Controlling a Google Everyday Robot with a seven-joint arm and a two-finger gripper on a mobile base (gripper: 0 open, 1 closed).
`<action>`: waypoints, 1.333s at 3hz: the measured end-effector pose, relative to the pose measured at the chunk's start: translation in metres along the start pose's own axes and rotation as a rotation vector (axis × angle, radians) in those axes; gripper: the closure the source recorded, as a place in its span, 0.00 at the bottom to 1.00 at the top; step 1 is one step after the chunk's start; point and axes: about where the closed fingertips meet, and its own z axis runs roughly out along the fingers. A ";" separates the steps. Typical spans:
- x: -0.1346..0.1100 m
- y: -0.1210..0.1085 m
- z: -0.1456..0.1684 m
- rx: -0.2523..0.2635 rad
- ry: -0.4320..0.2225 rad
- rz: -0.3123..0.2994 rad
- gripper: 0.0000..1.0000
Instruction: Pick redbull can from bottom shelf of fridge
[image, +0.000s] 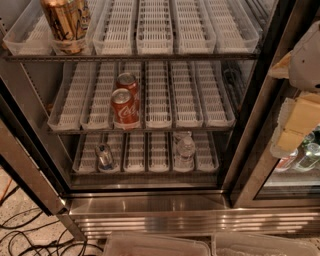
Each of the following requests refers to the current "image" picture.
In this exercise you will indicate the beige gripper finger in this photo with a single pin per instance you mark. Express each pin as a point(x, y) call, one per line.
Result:
point(281, 69)
point(297, 118)

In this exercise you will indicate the silver blue redbull can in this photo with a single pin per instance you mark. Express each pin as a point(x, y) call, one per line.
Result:
point(104, 156)

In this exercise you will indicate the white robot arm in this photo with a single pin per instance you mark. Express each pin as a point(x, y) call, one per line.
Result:
point(304, 67)

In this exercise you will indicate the red can behind glass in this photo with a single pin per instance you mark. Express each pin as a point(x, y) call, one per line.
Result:
point(286, 162)

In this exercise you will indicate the middle shelf tray six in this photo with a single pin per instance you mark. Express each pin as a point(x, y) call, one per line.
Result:
point(216, 106)

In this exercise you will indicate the closed glass fridge door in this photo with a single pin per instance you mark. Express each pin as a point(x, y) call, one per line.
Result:
point(274, 121)

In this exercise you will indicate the top shelf tray five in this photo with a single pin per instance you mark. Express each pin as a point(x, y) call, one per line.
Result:
point(194, 32)

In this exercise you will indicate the shelf tray five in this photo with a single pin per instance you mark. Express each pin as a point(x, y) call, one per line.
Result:
point(194, 32)
point(187, 106)
point(183, 151)

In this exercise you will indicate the middle shelf tray five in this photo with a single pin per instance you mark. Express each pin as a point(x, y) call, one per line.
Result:
point(187, 106)

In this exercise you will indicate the bottom shelf tray six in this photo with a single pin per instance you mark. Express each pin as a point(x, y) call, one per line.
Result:
point(205, 155)

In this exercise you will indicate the middle shelf tray four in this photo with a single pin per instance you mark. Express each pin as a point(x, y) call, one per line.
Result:
point(157, 96)

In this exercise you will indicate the shelf tray four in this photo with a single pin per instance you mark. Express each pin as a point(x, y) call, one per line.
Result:
point(154, 28)
point(158, 159)
point(157, 96)

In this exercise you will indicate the top shelf tray four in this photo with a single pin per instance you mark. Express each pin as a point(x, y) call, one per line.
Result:
point(154, 28)

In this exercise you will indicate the bottom shelf tray five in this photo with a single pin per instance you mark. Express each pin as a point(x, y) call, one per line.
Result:
point(183, 151)

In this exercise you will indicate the bottom shelf tray four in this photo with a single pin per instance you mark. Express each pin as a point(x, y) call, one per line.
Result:
point(158, 159)

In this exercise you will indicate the middle shelf tray three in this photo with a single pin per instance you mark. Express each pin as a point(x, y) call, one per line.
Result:
point(136, 69)

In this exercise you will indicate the shelf tray three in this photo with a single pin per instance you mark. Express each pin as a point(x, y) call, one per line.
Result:
point(136, 69)
point(115, 29)
point(134, 158)

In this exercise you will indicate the rear red coca-cola can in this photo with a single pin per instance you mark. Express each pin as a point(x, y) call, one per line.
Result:
point(129, 81)

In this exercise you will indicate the red coca-cola can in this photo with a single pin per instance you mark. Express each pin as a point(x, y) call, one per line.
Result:
point(124, 106)
point(129, 81)

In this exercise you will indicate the front red coca-cola can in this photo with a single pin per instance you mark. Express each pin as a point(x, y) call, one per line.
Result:
point(124, 106)

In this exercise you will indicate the top shelf tray three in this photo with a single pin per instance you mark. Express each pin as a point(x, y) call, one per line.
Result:
point(115, 29)

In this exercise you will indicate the bottom shelf tray three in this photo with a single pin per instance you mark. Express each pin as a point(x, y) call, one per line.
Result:
point(134, 158)

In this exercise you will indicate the bottom shelf tray two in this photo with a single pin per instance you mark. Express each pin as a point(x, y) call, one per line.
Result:
point(115, 143)

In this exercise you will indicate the shelf tray two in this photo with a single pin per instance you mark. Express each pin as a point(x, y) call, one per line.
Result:
point(96, 113)
point(81, 43)
point(115, 143)

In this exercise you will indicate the middle shelf tray two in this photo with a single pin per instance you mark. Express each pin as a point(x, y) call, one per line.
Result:
point(96, 113)

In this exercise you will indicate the top shelf tray two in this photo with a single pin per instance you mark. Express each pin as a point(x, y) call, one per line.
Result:
point(81, 43)

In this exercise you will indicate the rear gold tall can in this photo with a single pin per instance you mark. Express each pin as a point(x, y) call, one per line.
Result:
point(84, 13)

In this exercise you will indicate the gold tall can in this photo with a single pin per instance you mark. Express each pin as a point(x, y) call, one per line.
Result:
point(84, 13)
point(64, 19)

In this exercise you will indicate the bottom shelf tray one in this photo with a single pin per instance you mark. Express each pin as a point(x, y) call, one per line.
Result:
point(85, 159)

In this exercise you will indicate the front gold tall can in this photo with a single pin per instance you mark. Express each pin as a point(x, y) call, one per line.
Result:
point(64, 19)

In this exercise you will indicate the top shelf tray one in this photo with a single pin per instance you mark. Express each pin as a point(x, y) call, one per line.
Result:
point(30, 34)

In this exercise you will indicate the open fridge door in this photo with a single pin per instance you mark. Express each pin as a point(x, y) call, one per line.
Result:
point(21, 166)

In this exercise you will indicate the rear clear water bottle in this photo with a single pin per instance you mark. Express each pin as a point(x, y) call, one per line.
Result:
point(179, 135)

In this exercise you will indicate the clear water bottle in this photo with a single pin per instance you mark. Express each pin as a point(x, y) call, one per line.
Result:
point(184, 157)
point(179, 135)

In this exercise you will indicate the front clear water bottle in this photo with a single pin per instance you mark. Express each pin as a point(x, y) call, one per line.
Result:
point(184, 157)

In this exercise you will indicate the right clear plastic bin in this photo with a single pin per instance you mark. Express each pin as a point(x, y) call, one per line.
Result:
point(241, 244)

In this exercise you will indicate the clear plastic bin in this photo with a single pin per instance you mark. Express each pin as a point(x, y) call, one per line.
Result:
point(241, 244)
point(136, 244)

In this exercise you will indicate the left clear plastic bin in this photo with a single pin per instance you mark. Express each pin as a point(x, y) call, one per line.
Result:
point(136, 244)

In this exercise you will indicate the bottom wire shelf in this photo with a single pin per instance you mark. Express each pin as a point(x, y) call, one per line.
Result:
point(143, 173)

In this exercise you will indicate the wire shelf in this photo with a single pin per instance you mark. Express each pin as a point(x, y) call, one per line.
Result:
point(136, 57)
point(139, 130)
point(143, 173)

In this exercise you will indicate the middle wire shelf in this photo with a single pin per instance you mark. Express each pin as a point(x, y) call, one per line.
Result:
point(139, 130)

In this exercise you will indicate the top wire shelf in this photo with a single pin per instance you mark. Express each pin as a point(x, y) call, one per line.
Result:
point(136, 57)

